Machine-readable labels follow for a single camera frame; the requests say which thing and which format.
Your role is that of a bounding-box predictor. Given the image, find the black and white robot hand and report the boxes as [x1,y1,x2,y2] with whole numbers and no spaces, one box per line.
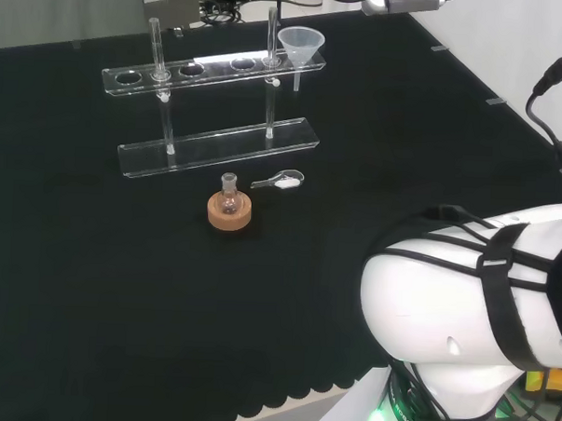
[321,0,459,20]

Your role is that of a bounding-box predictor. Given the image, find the translucent plastic funnel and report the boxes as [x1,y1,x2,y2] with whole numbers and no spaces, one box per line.
[274,26,326,93]

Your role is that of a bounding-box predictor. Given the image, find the glass weighing funnel with powder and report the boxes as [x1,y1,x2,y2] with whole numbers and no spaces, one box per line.
[249,168,306,193]

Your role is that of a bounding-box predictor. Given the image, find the clear acrylic funnel stand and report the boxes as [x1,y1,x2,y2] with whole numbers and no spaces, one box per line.
[97,0,329,188]

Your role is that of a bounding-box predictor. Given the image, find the grey metal box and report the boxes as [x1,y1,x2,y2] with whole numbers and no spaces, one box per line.
[138,0,200,32]

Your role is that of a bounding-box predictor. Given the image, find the small round-bottom glass flask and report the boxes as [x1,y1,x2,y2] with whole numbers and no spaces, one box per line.
[216,171,242,216]

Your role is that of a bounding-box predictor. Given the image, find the yellow stop button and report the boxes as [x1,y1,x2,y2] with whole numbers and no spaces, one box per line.
[524,365,562,401]

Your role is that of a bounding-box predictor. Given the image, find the black bench cloth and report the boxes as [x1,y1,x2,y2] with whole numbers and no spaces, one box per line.
[0,0,562,421]

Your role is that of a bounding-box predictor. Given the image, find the black cable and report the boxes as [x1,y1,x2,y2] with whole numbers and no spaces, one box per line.
[522,18,562,183]

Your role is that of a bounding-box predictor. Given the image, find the bundle of black cables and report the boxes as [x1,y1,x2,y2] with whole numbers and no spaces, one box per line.
[199,0,245,29]

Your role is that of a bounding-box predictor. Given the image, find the cork ring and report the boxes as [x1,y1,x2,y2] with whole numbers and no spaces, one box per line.
[206,188,254,233]

